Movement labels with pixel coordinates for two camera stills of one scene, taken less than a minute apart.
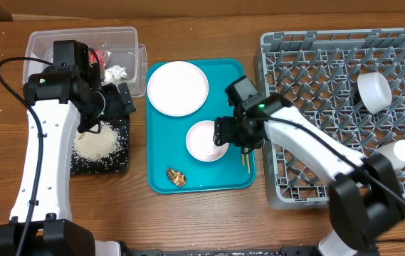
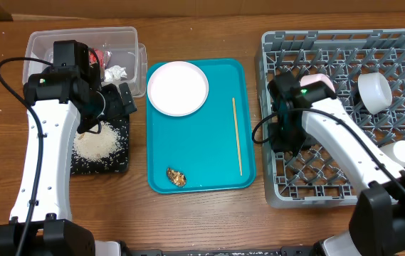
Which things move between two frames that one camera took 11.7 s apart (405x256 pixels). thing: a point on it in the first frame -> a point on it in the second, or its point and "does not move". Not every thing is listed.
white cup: (401, 152) does not move
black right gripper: (223, 134) -> (280, 145)
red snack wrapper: (93, 59) does not move
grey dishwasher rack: (367, 87) does not move
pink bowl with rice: (199, 141) -> (311, 79)
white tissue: (114, 73) does not move
